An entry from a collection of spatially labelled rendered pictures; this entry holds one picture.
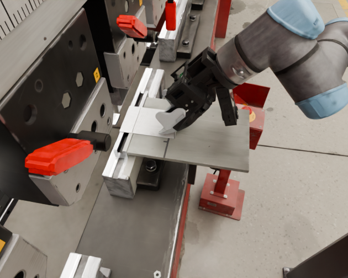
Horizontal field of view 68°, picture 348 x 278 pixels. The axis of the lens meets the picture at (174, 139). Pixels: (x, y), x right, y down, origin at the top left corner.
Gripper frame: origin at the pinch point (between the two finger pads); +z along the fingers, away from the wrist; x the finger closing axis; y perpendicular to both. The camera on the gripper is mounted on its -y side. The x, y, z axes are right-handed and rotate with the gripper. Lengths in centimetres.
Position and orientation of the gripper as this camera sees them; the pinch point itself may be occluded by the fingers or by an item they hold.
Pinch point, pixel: (167, 122)
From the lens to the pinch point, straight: 61.2
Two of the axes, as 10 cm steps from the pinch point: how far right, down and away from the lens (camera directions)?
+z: -6.4, 3.9, 6.6
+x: -1.5, 7.8, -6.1
